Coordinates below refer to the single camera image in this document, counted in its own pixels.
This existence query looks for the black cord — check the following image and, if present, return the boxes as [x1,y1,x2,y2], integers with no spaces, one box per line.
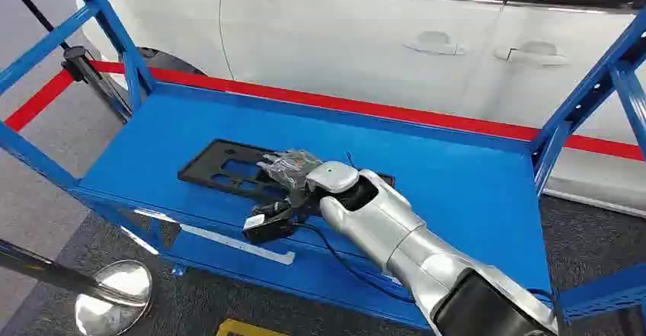
[0,0,72,51]

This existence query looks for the white label strip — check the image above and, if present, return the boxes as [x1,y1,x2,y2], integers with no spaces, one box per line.
[179,223,297,267]

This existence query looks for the white car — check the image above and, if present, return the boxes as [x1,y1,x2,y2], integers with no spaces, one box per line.
[75,0,646,210]

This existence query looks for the chrome stanchion post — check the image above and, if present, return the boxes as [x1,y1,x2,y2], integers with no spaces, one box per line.
[0,238,153,336]

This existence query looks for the black plastic plate frame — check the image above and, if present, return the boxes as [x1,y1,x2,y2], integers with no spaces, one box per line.
[177,139,395,210]

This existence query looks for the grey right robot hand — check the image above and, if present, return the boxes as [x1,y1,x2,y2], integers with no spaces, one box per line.
[257,149,324,210]

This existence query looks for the black stanchion post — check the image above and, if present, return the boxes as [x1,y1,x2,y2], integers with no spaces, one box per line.
[61,46,133,123]

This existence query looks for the blue metal rack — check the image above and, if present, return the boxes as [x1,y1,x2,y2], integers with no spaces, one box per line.
[0,0,646,332]

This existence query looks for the red barrier belt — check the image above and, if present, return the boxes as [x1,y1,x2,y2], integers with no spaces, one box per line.
[4,59,646,163]

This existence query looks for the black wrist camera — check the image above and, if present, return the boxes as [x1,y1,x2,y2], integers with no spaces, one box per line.
[241,200,299,245]

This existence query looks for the yellow floor tape piece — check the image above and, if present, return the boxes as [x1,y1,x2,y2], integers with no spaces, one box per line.
[216,318,289,336]

